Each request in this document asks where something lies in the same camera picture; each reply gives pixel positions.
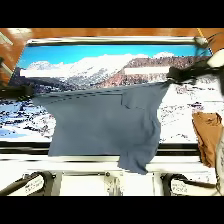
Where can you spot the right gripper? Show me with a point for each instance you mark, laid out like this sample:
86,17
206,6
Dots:
180,74

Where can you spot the blue-grey T-shirt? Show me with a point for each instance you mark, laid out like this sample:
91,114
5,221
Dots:
100,123

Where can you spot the brown garment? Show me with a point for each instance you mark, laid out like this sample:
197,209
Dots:
208,133

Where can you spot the silver frame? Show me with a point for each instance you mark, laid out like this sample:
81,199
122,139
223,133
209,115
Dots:
86,180

